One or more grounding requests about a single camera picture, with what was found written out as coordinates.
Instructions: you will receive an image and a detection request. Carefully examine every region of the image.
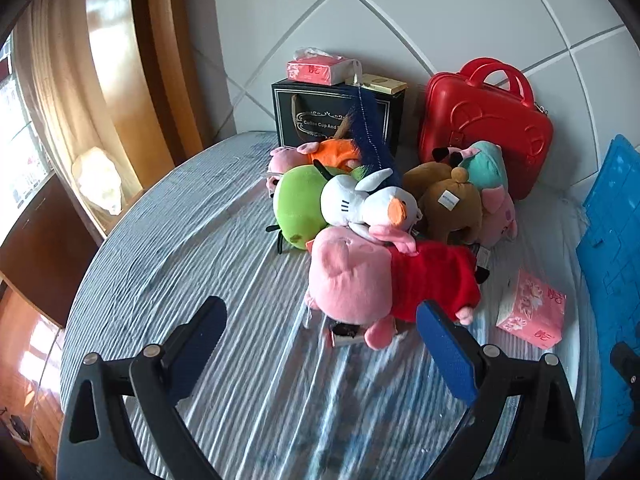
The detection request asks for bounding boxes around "red hard-shell suitcase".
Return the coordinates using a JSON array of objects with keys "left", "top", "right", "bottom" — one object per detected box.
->
[{"left": 419, "top": 57, "right": 555, "bottom": 202}]

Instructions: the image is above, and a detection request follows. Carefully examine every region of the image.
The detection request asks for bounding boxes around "dark wooden cabinet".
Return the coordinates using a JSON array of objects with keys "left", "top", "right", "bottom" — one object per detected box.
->
[{"left": 0, "top": 175, "right": 102, "bottom": 331}]

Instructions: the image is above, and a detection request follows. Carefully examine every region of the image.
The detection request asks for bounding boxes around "white lamp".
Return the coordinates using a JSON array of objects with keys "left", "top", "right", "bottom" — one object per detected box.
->
[{"left": 71, "top": 146, "right": 124, "bottom": 216}]

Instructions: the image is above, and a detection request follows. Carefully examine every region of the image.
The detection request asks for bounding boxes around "pink pig plush red dress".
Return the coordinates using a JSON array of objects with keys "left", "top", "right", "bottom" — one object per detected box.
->
[{"left": 305, "top": 226, "right": 491, "bottom": 351}]

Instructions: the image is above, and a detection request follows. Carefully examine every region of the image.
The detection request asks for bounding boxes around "gold flat box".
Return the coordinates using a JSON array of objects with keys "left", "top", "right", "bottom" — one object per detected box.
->
[{"left": 359, "top": 74, "right": 407, "bottom": 96}]

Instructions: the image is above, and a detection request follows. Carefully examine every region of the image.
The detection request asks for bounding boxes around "green plush toy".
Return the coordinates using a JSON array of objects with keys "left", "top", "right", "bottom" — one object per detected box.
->
[{"left": 265, "top": 165, "right": 336, "bottom": 256}]

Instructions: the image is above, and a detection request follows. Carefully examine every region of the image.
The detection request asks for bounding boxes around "blue bristle brush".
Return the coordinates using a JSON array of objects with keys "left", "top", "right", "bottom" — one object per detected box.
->
[{"left": 344, "top": 60, "right": 403, "bottom": 188}]

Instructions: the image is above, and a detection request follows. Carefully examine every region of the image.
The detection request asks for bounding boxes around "brown plush toy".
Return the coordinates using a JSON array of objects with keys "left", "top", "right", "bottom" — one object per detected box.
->
[{"left": 402, "top": 160, "right": 483, "bottom": 248}]

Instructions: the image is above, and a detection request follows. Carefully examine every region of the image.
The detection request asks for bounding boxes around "pink pig plush teal dress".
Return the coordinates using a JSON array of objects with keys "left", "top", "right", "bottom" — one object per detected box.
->
[{"left": 432, "top": 140, "right": 519, "bottom": 250}]

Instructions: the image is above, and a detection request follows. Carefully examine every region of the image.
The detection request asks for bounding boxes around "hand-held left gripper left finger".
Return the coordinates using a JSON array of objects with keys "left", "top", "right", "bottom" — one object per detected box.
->
[{"left": 56, "top": 296, "right": 228, "bottom": 480}]

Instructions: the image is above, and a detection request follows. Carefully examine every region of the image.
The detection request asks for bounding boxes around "beige curtain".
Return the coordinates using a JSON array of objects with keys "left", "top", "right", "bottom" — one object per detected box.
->
[{"left": 14, "top": 0, "right": 147, "bottom": 237}]

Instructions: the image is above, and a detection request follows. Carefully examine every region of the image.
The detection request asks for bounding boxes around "blue fabric storage container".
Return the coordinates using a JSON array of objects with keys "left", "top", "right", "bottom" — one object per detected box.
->
[{"left": 575, "top": 134, "right": 640, "bottom": 461}]

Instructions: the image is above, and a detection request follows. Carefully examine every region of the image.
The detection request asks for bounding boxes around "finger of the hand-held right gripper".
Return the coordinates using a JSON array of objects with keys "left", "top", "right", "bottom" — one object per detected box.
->
[{"left": 609, "top": 341, "right": 640, "bottom": 428}]

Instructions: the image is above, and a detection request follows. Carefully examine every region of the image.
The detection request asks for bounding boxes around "window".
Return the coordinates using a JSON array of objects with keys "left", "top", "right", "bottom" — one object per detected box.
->
[{"left": 0, "top": 35, "right": 57, "bottom": 223}]

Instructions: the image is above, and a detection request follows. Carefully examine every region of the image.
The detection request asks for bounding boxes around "wooden headboard frame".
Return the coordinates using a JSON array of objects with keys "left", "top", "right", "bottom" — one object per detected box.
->
[{"left": 129, "top": 0, "right": 236, "bottom": 163}]

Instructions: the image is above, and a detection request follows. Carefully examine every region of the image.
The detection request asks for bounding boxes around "black gift box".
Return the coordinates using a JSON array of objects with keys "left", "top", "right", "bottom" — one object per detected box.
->
[{"left": 271, "top": 80, "right": 407, "bottom": 158}]

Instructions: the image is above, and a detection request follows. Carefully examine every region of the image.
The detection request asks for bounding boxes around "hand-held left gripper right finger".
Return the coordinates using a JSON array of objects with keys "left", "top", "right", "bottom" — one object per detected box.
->
[{"left": 416, "top": 300, "right": 586, "bottom": 480}]

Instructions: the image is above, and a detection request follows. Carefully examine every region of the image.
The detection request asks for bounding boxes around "striped grey bed sheet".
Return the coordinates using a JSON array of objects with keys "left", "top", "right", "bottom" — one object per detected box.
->
[{"left": 59, "top": 130, "right": 601, "bottom": 480}]

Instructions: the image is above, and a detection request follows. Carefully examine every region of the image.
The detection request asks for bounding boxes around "pink tissue pack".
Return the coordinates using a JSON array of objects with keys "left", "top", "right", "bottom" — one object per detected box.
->
[
  {"left": 286, "top": 47, "right": 362, "bottom": 86},
  {"left": 496, "top": 267, "right": 567, "bottom": 348}
]

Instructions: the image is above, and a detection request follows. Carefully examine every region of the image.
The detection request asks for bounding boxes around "small pink plush toy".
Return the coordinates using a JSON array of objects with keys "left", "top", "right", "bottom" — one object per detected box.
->
[{"left": 265, "top": 146, "right": 313, "bottom": 196}]

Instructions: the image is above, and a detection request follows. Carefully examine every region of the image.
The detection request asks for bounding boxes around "orange plush toy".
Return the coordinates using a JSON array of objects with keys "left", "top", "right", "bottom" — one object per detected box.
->
[{"left": 297, "top": 137, "right": 363, "bottom": 171}]

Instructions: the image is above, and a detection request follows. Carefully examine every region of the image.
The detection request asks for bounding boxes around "white duck plush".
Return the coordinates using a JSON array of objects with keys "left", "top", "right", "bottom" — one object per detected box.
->
[{"left": 320, "top": 169, "right": 421, "bottom": 233}]

